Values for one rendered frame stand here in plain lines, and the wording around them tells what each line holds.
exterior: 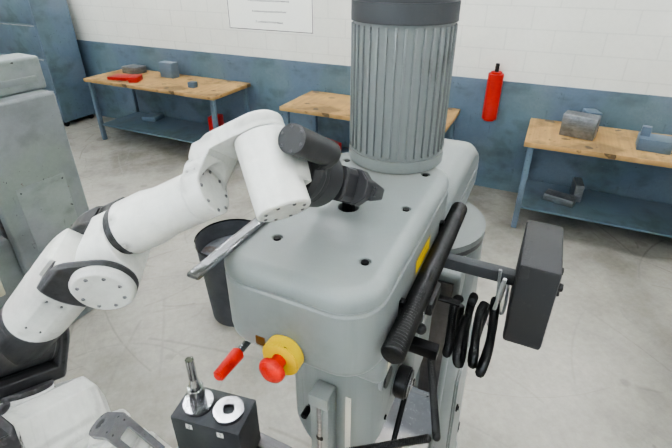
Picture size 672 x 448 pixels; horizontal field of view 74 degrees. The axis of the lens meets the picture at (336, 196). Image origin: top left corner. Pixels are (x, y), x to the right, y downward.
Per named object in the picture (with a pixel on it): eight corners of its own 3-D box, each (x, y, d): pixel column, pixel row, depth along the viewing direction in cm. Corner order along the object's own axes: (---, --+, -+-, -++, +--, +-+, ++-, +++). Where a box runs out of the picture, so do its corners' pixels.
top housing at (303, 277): (369, 397, 61) (373, 308, 54) (217, 336, 71) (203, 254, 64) (446, 231, 99) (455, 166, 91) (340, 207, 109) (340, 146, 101)
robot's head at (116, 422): (116, 476, 66) (143, 482, 61) (73, 444, 63) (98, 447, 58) (144, 435, 70) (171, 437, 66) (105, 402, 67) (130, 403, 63)
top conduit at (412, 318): (403, 369, 60) (405, 350, 59) (374, 358, 62) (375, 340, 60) (466, 217, 96) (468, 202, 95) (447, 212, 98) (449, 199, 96)
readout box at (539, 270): (545, 354, 95) (569, 276, 86) (501, 340, 99) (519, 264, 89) (549, 297, 111) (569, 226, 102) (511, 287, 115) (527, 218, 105)
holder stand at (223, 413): (244, 475, 132) (237, 432, 123) (180, 455, 138) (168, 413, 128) (261, 438, 143) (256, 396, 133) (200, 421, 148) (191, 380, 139)
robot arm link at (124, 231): (186, 149, 57) (70, 206, 61) (170, 201, 49) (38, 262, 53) (233, 204, 63) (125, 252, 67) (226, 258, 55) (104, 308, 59)
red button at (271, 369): (281, 391, 61) (279, 370, 59) (256, 380, 62) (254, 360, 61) (293, 373, 64) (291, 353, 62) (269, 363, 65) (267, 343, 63)
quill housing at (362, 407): (372, 479, 92) (380, 371, 77) (287, 438, 100) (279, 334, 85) (401, 405, 107) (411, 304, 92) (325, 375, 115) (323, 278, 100)
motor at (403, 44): (428, 182, 84) (448, 0, 70) (333, 164, 92) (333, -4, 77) (451, 147, 100) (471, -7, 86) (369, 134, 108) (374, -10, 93)
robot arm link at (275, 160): (289, 227, 60) (237, 225, 49) (266, 156, 62) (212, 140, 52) (362, 194, 56) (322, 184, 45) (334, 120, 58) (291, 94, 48)
